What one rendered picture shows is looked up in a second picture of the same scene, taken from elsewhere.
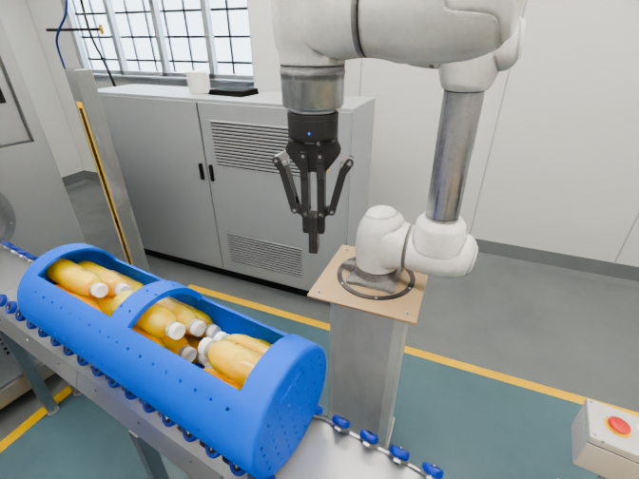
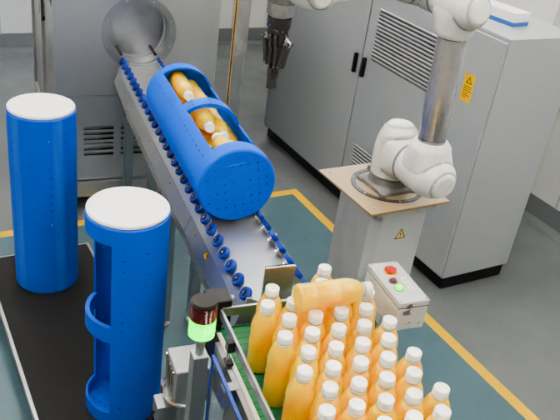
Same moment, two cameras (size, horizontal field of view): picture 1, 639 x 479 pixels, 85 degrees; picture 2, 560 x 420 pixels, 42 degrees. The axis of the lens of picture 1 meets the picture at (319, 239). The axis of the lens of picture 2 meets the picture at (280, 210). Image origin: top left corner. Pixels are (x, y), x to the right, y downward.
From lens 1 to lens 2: 191 cm
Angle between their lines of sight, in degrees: 30
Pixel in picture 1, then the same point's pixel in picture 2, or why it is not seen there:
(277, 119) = not seen: hidden behind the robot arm
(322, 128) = (275, 24)
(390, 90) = not seen: outside the picture
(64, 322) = (162, 102)
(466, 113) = (442, 53)
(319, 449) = (245, 231)
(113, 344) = (177, 117)
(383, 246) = (384, 150)
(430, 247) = (407, 158)
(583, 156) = not seen: outside the picture
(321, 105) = (275, 14)
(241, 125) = (405, 23)
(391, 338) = (366, 237)
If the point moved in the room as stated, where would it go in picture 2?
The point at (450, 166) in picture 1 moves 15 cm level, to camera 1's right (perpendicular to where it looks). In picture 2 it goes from (430, 92) to (469, 107)
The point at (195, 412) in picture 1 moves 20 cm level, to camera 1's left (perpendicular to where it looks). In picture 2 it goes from (190, 156) to (152, 137)
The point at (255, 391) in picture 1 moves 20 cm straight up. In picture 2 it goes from (217, 151) to (222, 96)
